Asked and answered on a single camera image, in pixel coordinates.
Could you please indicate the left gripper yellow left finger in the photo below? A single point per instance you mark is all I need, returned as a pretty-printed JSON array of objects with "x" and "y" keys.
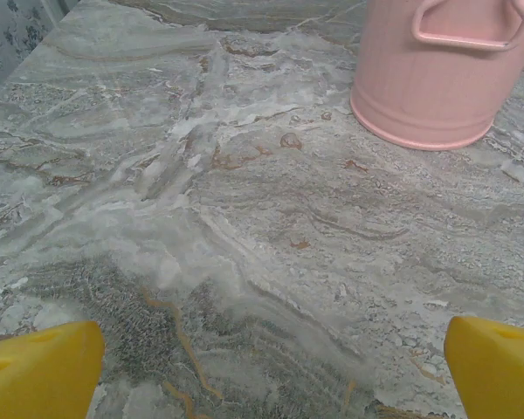
[{"x": 35, "y": 375}]

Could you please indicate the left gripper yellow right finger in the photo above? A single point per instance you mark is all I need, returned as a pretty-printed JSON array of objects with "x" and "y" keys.
[{"x": 502, "y": 375}]

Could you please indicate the pink metal bucket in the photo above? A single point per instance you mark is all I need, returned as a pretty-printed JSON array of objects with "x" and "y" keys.
[{"x": 428, "y": 96}]

